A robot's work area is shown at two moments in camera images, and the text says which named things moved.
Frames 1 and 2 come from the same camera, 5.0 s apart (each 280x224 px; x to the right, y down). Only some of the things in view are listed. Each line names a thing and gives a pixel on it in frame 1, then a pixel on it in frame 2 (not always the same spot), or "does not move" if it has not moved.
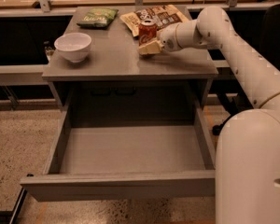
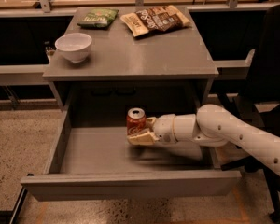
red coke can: (147, 31) -> (135, 121)
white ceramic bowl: (74, 46) does not move
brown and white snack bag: (161, 15) does not move
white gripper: (168, 38) -> (164, 129)
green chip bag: (98, 18) does not move
